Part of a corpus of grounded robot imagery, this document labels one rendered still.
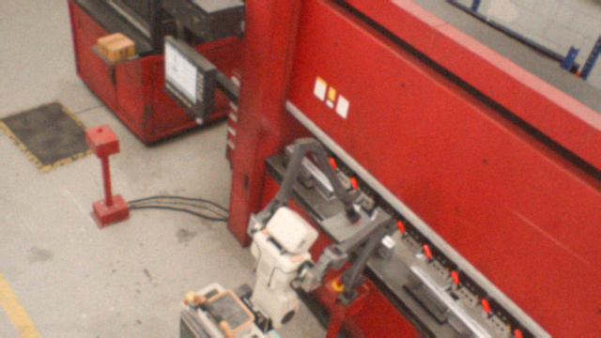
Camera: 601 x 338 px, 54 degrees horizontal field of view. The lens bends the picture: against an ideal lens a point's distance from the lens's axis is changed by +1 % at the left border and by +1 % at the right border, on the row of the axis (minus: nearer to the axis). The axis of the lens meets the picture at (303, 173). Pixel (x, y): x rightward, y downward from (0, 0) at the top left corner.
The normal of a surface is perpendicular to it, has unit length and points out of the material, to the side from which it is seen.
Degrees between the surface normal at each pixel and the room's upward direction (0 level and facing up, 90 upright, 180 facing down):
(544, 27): 90
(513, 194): 90
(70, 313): 0
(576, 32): 90
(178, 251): 0
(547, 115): 90
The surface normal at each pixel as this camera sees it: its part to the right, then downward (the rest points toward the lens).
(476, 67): -0.80, 0.29
